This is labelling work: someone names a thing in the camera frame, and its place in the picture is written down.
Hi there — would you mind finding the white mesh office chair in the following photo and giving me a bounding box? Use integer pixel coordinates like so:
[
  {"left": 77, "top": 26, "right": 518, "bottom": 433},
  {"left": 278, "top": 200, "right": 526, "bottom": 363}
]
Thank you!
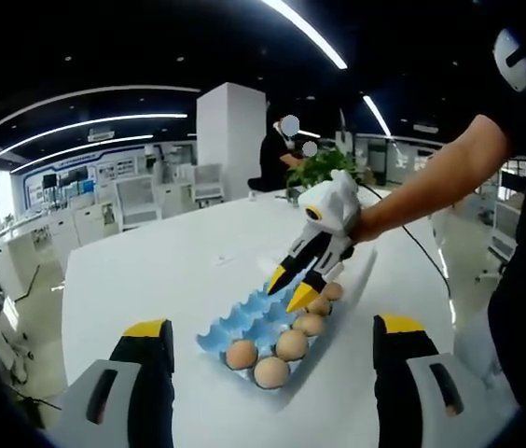
[
  {"left": 191, "top": 162, "right": 225, "bottom": 210},
  {"left": 113, "top": 175, "right": 164, "bottom": 232}
]

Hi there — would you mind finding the cluster of brown eggs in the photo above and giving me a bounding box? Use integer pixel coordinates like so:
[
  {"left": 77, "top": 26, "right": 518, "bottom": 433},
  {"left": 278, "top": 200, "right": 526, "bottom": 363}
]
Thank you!
[{"left": 224, "top": 282, "right": 344, "bottom": 389}]

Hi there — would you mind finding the bright ceiling light strip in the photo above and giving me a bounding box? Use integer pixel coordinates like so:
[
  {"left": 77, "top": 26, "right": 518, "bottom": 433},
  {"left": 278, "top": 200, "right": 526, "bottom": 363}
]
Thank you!
[{"left": 260, "top": 0, "right": 349, "bottom": 70}]

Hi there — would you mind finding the white chest-worn device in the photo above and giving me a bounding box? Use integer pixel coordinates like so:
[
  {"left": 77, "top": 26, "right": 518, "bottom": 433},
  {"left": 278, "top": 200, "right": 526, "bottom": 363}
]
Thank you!
[{"left": 492, "top": 26, "right": 526, "bottom": 93}]

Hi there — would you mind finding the curved ceiling light strip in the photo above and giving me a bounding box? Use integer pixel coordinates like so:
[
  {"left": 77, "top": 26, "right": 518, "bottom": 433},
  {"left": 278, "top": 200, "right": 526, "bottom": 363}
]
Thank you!
[
  {"left": 0, "top": 111, "right": 189, "bottom": 164},
  {"left": 10, "top": 133, "right": 155, "bottom": 174}
]

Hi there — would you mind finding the white foam tray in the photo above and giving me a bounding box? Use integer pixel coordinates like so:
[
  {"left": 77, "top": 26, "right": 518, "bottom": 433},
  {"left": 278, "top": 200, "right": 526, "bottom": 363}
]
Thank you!
[{"left": 262, "top": 242, "right": 381, "bottom": 323}]

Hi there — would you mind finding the green potted plant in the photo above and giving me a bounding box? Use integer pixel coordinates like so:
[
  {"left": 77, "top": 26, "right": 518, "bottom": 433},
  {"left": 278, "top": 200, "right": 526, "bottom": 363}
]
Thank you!
[{"left": 285, "top": 147, "right": 362, "bottom": 202}]

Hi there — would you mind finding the blue wall display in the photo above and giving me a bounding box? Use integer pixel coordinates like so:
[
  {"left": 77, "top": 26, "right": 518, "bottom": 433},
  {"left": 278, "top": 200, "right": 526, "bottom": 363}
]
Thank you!
[{"left": 22, "top": 151, "right": 147, "bottom": 206}]

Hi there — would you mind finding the blue egg tray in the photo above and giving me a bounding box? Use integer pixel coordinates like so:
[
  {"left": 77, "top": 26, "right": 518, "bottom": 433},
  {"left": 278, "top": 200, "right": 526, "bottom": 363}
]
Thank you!
[{"left": 196, "top": 274, "right": 334, "bottom": 391}]

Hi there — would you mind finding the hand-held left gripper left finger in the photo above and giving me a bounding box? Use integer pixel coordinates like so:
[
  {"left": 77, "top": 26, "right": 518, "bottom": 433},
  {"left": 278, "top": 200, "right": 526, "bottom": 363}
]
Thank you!
[{"left": 60, "top": 318, "right": 175, "bottom": 448}]

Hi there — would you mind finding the white counter with cabinets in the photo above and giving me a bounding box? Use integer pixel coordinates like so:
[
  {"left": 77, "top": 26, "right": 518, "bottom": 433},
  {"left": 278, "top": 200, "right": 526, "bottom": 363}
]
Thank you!
[{"left": 0, "top": 200, "right": 119, "bottom": 281}]

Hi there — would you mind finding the white table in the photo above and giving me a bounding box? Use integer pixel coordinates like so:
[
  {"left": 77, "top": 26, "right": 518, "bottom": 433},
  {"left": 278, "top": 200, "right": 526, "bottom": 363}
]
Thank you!
[{"left": 60, "top": 184, "right": 460, "bottom": 448}]

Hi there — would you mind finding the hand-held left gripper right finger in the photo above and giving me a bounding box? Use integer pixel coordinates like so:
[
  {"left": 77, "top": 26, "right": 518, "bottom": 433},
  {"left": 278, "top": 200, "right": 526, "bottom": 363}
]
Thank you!
[{"left": 373, "top": 313, "right": 481, "bottom": 448}]

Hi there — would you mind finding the short ceiling light strip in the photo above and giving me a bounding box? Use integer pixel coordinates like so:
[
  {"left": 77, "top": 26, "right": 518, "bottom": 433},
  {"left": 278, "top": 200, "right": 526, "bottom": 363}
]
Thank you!
[{"left": 362, "top": 94, "right": 393, "bottom": 138}]

